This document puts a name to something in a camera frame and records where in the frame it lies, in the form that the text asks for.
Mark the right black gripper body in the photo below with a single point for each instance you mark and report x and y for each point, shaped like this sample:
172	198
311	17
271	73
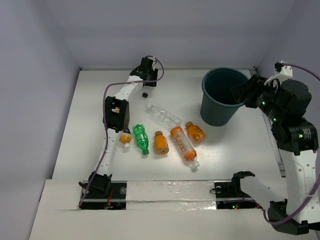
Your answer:
263	96

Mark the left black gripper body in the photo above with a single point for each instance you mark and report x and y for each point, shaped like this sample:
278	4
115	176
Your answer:
150	81

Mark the clear plastic water bottle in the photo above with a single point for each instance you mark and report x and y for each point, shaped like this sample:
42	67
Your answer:
163	116

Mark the orange juice bottle printed label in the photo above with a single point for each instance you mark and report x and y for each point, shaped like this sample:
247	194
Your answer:
195	132

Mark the green plastic soda bottle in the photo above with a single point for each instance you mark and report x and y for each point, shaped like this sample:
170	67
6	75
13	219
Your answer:
141	138

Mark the small orange bottle white cap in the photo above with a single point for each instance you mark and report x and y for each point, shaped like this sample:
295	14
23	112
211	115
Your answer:
126	138

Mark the orange juice bottle gold cap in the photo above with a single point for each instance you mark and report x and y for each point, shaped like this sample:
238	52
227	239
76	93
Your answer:
160	143

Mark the tall orange labelled bottle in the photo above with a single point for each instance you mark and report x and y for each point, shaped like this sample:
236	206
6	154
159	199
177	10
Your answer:
189	154

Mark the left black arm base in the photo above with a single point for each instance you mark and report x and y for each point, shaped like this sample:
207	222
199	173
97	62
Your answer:
114	198

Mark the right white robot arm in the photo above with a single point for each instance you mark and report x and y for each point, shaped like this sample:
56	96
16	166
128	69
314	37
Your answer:
285	103

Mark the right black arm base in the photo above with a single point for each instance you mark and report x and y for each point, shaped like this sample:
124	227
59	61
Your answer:
227	198

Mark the dark teal plastic bin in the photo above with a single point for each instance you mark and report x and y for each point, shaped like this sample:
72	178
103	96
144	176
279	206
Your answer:
218	104

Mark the silver tape strip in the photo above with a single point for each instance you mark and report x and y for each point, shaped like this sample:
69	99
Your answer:
170	195

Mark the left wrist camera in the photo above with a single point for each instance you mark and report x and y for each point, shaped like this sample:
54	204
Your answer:
148	62

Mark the right side metal rail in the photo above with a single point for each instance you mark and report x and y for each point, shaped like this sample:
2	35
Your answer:
276	151

